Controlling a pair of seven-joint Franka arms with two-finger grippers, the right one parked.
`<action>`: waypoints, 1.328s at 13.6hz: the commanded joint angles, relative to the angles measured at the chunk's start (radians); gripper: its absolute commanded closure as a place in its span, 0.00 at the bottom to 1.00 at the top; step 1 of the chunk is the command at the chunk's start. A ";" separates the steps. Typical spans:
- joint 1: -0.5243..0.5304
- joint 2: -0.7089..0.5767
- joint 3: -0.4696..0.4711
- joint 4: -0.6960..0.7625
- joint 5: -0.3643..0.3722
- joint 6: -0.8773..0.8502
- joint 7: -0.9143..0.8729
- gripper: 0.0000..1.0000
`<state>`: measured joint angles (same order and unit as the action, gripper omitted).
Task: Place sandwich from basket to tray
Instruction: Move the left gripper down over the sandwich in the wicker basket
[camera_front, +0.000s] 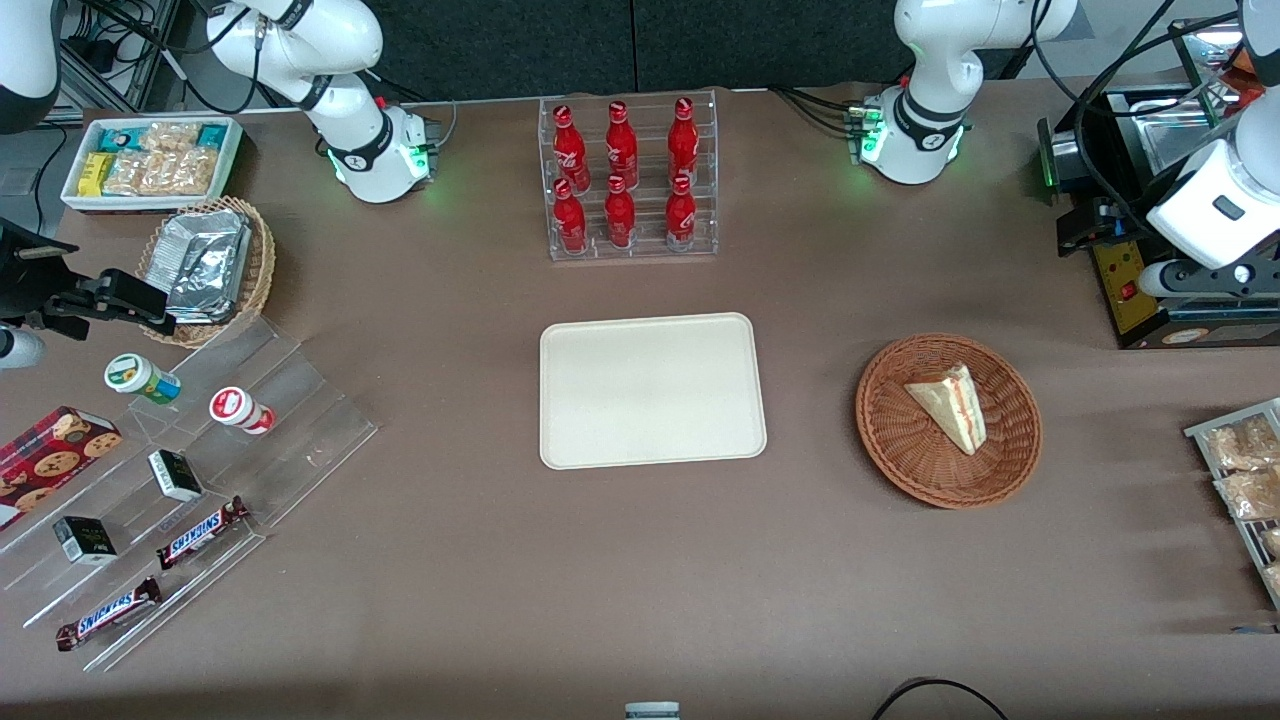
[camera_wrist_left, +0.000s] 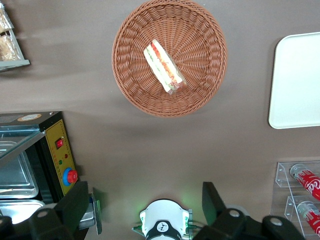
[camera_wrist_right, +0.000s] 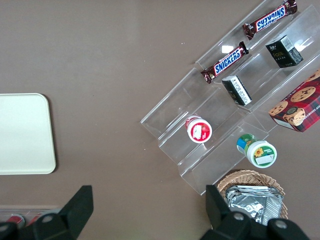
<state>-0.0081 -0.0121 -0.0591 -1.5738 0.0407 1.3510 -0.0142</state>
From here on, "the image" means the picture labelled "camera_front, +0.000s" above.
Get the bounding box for clear acrylic step display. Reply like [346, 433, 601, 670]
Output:
[0, 315, 379, 673]

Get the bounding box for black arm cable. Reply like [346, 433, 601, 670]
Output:
[80, 0, 271, 116]
[1030, 0, 1246, 236]

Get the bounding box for red cookie box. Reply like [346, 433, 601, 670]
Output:
[0, 405, 123, 531]

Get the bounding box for tray of packaged snacks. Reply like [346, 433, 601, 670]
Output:
[1184, 398, 1280, 611]

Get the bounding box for steel food pan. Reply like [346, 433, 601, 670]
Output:
[1130, 95, 1243, 181]

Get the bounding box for round brown wicker basket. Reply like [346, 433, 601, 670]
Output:
[855, 333, 1043, 510]

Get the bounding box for cream plastic tray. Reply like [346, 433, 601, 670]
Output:
[539, 312, 768, 471]

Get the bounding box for black base cables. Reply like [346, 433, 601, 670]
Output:
[768, 85, 869, 137]

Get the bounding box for white rectangular snack bin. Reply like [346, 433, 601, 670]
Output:
[60, 117, 244, 214]

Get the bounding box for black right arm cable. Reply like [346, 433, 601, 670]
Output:
[80, 0, 271, 116]

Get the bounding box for silver foil packages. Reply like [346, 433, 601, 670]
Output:
[160, 210, 252, 324]

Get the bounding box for black hot food case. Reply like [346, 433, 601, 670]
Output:
[1037, 15, 1280, 351]

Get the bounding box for clear acrylic bottle rack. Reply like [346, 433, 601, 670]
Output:
[538, 90, 719, 262]

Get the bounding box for green lid yogurt cup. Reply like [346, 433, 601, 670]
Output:
[104, 353, 183, 406]

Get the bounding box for clear bag of nuts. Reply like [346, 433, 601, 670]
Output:
[142, 148, 219, 197]
[140, 122, 201, 154]
[103, 150, 151, 196]

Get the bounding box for triangle sandwich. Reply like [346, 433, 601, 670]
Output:
[904, 363, 988, 457]

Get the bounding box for red lid yogurt cup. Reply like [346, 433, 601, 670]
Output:
[209, 386, 276, 436]

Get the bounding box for red cola bottle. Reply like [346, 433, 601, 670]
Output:
[668, 97, 700, 186]
[552, 104, 591, 193]
[604, 176, 637, 250]
[606, 101, 639, 189]
[553, 179, 589, 254]
[665, 174, 698, 251]

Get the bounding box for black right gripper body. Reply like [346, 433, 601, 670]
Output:
[0, 220, 178, 342]

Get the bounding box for aluminium frame shelf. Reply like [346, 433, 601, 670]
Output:
[55, 0, 186, 116]

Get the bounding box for small black box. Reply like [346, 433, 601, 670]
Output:
[52, 516, 118, 567]
[148, 449, 204, 503]

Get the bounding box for black floor cable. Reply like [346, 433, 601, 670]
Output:
[870, 678, 1011, 720]

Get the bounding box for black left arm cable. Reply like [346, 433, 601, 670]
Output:
[1030, 0, 1246, 236]

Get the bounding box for light wicker basket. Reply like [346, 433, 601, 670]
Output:
[135, 196, 277, 349]

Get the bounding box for snickers bar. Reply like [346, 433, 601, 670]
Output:
[55, 576, 163, 652]
[156, 496, 251, 571]

